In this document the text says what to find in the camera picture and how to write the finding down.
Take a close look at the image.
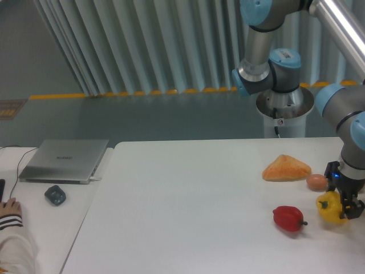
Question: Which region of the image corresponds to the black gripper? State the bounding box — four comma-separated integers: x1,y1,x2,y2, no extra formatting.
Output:
325,161,364,219

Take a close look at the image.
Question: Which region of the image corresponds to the yellow bell pepper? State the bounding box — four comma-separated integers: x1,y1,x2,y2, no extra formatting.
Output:
316,191,348,224

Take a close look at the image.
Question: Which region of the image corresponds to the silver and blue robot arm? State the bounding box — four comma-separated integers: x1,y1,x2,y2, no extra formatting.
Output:
232,1,364,219

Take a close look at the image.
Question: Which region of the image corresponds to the white sleeved forearm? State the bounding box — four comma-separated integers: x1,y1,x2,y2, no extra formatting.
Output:
1,213,36,273

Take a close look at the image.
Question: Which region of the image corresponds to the red bell pepper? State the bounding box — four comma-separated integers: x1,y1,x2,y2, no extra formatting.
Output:
273,205,308,232

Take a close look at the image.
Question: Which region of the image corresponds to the person's hand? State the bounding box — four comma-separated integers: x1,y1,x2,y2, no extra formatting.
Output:
0,198,22,217

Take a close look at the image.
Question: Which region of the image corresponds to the brown egg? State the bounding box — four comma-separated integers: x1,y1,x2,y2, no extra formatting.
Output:
306,174,328,191

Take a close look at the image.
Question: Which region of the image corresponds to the orange triangular bread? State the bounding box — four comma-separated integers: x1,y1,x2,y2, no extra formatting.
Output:
262,155,311,182

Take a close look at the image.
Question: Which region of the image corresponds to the white corrugated partition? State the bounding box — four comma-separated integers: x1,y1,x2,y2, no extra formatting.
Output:
33,0,365,96

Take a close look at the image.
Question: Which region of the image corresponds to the silver Huawei laptop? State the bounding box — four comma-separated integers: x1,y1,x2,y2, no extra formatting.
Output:
19,139,108,184

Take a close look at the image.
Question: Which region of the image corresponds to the black phone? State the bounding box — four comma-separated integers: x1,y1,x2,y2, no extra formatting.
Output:
0,179,6,202

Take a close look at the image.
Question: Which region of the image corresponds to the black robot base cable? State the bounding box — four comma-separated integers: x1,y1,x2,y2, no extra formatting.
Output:
272,107,282,139

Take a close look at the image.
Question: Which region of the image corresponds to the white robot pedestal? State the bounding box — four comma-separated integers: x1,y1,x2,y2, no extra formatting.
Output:
256,87,314,138

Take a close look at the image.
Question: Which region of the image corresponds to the black laptop cable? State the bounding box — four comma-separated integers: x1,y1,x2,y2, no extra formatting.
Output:
0,146,39,200

